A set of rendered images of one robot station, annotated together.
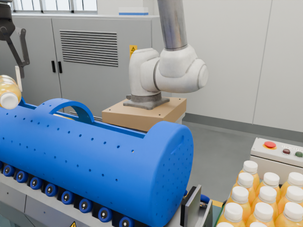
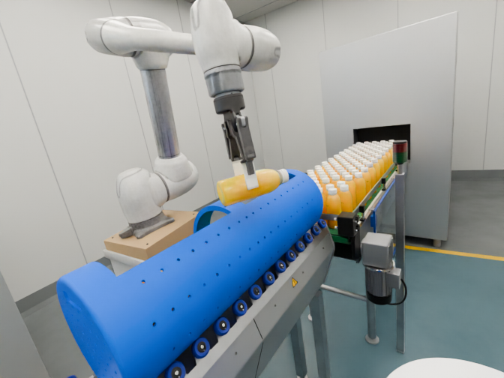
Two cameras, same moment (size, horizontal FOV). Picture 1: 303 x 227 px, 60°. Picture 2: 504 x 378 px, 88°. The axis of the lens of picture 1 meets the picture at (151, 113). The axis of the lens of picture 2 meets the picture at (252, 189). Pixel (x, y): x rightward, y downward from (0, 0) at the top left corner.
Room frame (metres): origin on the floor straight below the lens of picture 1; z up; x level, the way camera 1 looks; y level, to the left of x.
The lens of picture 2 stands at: (0.59, 1.06, 1.47)
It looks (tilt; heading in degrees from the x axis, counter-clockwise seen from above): 15 degrees down; 280
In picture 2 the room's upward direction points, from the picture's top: 9 degrees counter-clockwise
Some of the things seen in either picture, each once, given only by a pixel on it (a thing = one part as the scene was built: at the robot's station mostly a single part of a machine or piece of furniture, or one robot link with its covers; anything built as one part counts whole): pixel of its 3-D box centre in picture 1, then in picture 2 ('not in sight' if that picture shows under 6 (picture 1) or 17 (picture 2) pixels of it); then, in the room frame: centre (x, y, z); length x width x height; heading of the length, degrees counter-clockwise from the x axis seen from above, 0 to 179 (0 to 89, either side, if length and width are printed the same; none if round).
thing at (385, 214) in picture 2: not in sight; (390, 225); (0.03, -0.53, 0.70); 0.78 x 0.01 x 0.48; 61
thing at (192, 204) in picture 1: (190, 211); not in sight; (0.58, -0.11, 0.99); 0.10 x 0.02 x 0.12; 151
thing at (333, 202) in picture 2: not in sight; (334, 209); (0.42, -0.16, 0.99); 0.07 x 0.07 x 0.19
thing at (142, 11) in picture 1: (133, 11); not in sight; (2.56, 0.16, 1.48); 0.24 x 0.12 x 0.08; 73
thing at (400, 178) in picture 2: not in sight; (400, 271); (0.08, -0.27, 0.55); 0.04 x 0.04 x 1.10; 61
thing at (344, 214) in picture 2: not in sight; (346, 225); (0.38, -0.05, 0.95); 0.10 x 0.07 x 0.10; 151
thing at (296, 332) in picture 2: not in sight; (296, 334); (0.67, -0.09, 0.31); 0.06 x 0.06 x 0.63; 61
